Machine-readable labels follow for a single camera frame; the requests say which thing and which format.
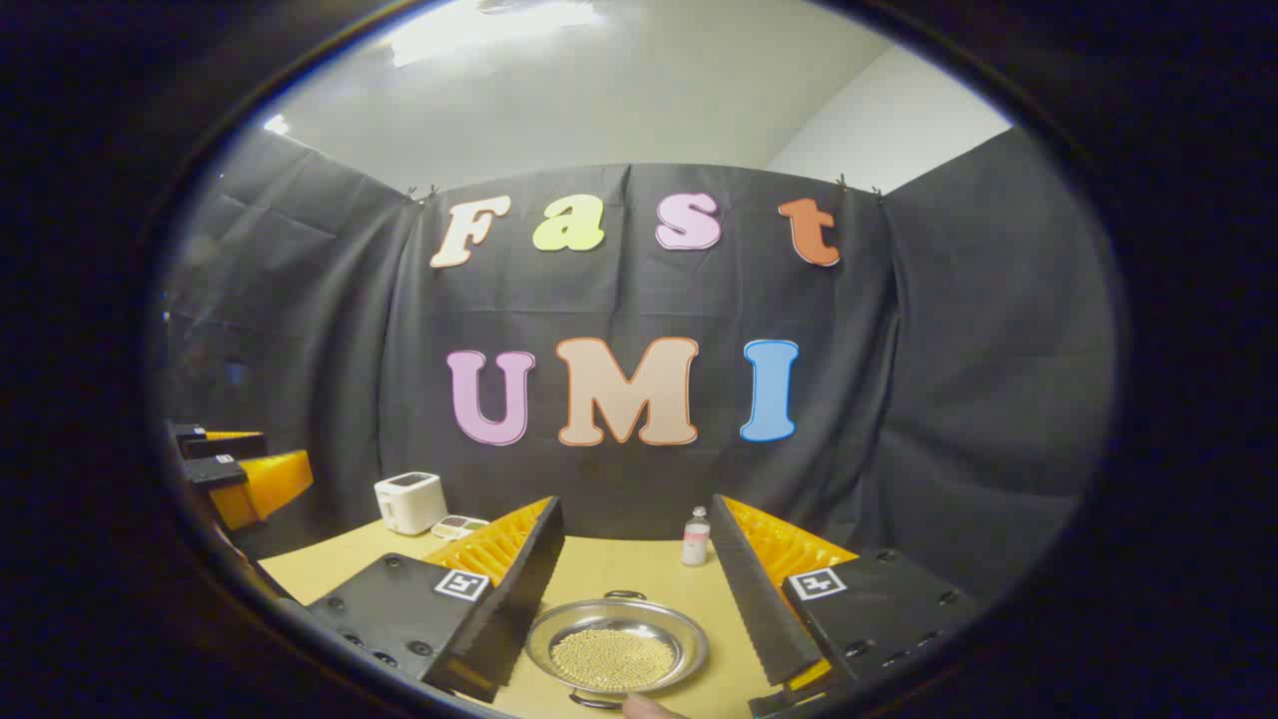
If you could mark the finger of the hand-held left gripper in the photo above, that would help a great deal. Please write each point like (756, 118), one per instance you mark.
(265, 484)
(215, 444)

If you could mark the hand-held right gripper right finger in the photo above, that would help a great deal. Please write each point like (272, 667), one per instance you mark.
(749, 589)

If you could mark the stainless steel pot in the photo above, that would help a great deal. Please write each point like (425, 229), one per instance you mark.
(689, 639)

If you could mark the pile of yellow soybeans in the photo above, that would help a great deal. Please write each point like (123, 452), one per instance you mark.
(611, 659)

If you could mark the white divided snack dish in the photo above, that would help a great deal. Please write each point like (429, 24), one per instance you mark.
(457, 526)

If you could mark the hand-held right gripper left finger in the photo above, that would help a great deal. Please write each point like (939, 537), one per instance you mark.
(529, 579)

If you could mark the clear bottle with pink label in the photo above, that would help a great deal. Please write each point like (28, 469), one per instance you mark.
(695, 544)

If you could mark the white toaster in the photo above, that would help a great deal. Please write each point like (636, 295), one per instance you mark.
(409, 504)

